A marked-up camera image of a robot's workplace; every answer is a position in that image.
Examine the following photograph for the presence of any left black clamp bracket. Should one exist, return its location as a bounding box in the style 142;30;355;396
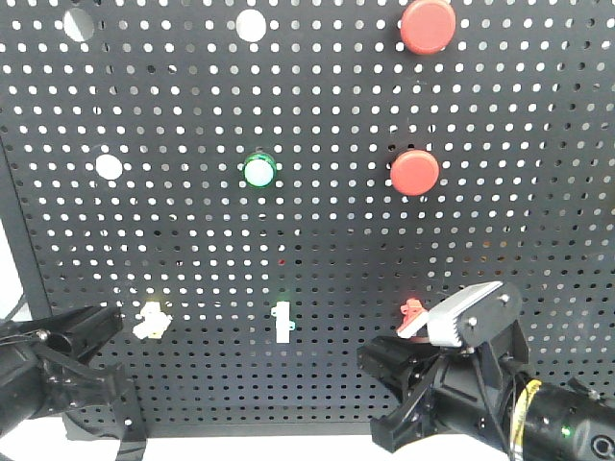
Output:
111;379;148;461

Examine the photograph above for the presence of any black perforated pegboard panel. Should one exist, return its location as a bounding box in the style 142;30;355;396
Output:
1;1;614;437

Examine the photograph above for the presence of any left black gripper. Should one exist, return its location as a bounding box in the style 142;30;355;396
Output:
1;306;131;435

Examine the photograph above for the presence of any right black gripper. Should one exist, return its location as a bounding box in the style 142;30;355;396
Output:
357;322;529;452

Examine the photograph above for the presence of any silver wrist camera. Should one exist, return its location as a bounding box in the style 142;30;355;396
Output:
427;280;523;348

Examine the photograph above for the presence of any green round button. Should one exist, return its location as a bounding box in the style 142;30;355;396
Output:
242;152;277;188

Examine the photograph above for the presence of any lower red round button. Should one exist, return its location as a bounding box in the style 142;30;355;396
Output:
390;149;440;196

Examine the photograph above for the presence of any green toggle switch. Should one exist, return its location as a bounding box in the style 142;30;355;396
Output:
270;301;296;344

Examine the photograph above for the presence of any upper red round button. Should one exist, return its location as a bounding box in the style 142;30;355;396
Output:
400;0;456;55

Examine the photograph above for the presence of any yellow toggle switch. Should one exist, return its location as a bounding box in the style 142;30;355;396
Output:
133;302;172;340

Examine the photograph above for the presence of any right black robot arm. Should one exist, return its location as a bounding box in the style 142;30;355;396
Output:
357;323;614;460

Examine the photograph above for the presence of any red round button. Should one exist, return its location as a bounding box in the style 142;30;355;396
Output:
400;0;456;55
390;149;440;196

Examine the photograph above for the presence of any red toggle switch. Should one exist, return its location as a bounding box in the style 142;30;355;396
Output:
396;299;429;339

